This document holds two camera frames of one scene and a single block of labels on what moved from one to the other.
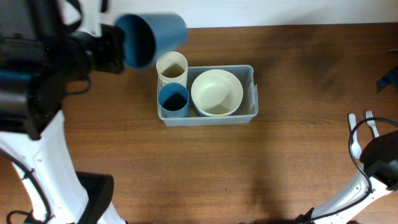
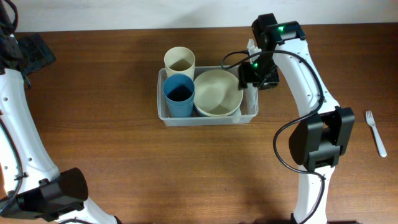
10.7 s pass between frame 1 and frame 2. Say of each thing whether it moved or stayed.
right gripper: moved
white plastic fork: stayed
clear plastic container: stayed
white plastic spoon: moved
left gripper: moved
